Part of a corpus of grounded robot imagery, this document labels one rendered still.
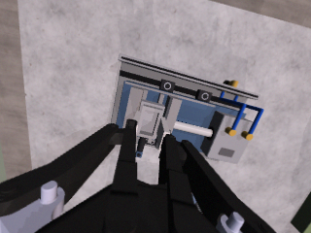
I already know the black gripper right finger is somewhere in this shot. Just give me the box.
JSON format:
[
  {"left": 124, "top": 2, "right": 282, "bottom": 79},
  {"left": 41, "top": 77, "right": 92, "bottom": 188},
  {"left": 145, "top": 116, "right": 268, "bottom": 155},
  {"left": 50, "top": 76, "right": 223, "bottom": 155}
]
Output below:
[{"left": 156, "top": 116, "right": 276, "bottom": 233}]

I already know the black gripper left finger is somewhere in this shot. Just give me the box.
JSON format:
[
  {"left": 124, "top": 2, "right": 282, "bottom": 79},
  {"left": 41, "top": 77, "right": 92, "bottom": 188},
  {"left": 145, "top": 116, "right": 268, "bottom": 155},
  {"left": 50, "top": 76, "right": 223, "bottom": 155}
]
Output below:
[{"left": 0, "top": 111, "right": 142, "bottom": 233}]

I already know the grey rectangular part with pocket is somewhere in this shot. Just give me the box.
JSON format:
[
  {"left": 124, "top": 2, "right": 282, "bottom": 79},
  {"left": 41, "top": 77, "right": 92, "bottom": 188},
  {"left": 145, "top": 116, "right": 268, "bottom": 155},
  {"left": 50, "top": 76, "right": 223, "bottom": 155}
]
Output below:
[{"left": 136, "top": 99, "right": 165, "bottom": 140}]

